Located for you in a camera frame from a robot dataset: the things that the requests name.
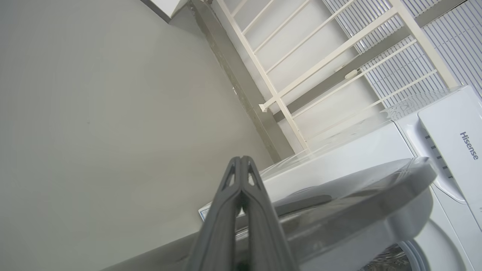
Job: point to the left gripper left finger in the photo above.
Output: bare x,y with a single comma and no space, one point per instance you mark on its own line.
218,233

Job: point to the blue and white energy label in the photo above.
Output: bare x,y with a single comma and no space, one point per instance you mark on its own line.
205,212

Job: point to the white detergent drawer Hisense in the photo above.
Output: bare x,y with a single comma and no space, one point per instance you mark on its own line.
452,150

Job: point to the white front-load washing machine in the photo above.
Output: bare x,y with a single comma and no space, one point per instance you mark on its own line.
357,150

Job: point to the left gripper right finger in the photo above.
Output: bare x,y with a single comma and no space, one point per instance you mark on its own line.
263,233

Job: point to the white metal drying rack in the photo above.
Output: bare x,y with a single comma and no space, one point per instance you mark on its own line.
278,98

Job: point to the grey rubber door seal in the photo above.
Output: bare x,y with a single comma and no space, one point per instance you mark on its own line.
416,256

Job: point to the steel washing machine drum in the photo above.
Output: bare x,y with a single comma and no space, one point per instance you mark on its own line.
388,261

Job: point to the dark round washing machine door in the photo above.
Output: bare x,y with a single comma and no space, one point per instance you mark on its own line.
357,203

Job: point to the striped window blind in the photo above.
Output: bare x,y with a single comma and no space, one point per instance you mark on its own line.
452,41

